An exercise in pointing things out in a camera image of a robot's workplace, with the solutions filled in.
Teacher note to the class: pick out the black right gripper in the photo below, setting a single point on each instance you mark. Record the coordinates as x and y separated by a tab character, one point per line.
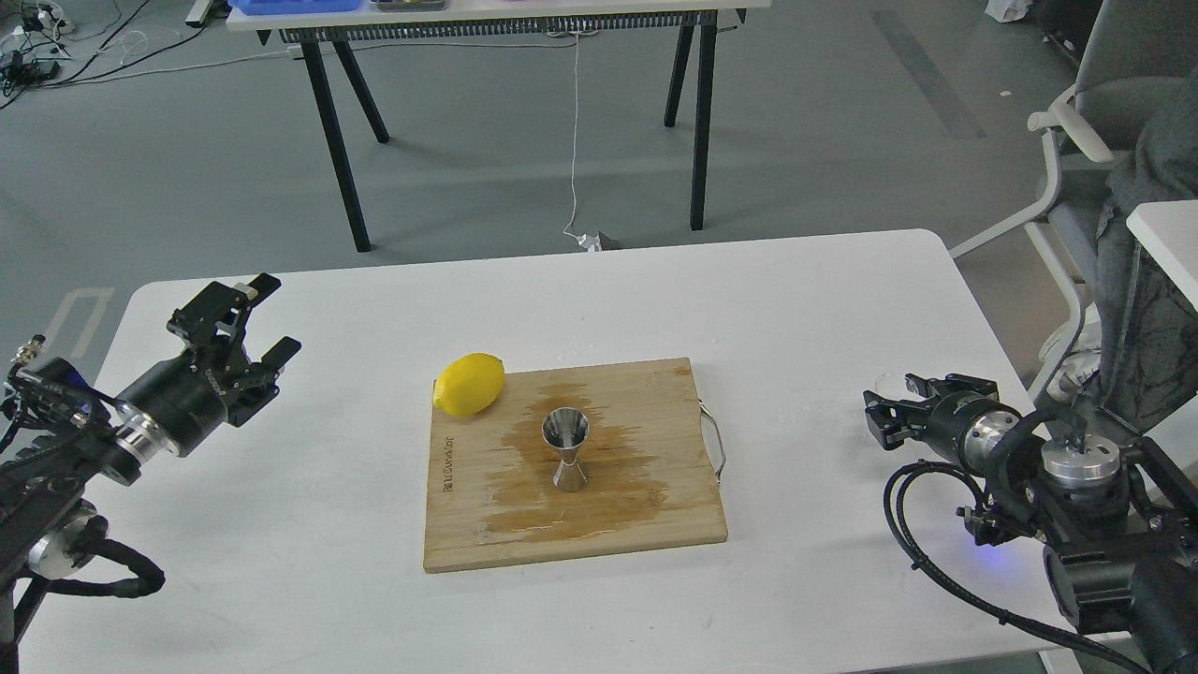
963	427

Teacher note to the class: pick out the person in grey clothes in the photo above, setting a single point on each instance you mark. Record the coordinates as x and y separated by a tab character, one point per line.
1148	349

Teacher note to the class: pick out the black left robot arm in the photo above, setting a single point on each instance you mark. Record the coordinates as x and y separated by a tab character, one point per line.
52	539

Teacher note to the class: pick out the blue plastic tray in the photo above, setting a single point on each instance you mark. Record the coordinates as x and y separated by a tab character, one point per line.
291	7

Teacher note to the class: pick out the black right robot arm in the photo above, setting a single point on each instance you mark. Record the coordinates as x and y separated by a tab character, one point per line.
1117	522

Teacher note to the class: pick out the steel jigger measuring cup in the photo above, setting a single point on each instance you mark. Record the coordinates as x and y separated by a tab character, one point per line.
566	430

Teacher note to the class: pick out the small clear glass cup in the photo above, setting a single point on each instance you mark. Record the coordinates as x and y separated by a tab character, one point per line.
895	386

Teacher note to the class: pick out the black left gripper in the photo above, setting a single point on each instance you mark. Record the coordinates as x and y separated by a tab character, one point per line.
172	408

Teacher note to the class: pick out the grey office chair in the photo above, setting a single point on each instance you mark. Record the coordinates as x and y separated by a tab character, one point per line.
1138	54

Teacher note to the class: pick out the yellow lemon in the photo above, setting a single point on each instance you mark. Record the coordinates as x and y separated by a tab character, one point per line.
469	385

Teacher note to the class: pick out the bamboo cutting board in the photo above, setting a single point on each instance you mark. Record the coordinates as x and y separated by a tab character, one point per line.
650	481

